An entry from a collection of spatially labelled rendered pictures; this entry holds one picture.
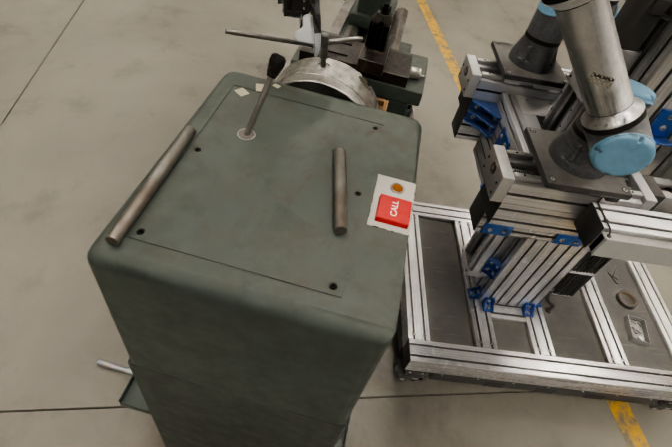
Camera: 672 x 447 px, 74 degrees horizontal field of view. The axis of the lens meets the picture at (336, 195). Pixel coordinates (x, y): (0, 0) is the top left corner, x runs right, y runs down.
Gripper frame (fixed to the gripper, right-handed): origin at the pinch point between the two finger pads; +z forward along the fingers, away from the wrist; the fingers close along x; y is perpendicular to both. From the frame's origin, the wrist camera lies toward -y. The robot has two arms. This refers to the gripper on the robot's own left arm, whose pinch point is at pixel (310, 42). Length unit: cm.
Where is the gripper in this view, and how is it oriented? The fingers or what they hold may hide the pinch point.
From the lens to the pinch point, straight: 114.8
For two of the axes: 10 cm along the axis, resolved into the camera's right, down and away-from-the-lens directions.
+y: -9.6, 1.7, -2.4
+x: 2.9, 7.0, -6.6
